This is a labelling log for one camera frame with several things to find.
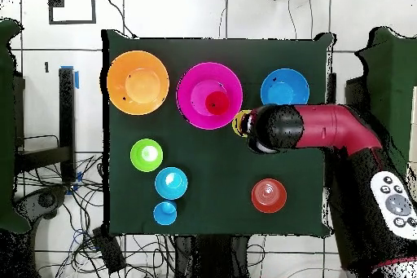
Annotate green cloth covered side table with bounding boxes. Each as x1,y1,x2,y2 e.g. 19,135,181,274
0,18,32,235
353,26,417,174

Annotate tangled black floor cables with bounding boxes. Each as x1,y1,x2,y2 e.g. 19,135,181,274
14,153,177,278

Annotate red cup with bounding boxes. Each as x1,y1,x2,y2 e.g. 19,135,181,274
204,90,230,117

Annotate large orange bowl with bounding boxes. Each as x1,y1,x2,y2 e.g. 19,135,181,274
106,50,170,117

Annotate black power strip box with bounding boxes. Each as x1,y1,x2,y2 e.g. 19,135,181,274
91,225,127,274

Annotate small red-orange bowl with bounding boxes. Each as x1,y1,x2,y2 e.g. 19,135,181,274
250,178,288,214

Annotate small blue bowl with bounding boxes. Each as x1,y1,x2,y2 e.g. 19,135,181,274
154,166,189,201

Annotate large pink bowl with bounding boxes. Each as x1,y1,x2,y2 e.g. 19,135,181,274
175,61,244,130

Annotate black metal post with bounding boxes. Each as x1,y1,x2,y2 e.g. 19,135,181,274
57,66,77,183
326,72,338,106

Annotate large blue bowl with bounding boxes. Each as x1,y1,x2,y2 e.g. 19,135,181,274
260,68,310,107

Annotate small green bowl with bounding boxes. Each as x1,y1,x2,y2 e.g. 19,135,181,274
129,138,164,173

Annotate blue tape strip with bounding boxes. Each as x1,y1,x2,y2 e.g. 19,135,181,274
59,65,80,90

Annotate blue cup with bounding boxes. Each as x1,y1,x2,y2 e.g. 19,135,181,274
152,200,178,227

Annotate yellow cup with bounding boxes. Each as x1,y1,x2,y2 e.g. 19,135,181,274
231,109,252,139

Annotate dark green tablecloth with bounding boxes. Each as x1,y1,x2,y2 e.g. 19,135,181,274
101,28,336,238

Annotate white box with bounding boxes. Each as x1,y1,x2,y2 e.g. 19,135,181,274
406,85,417,194

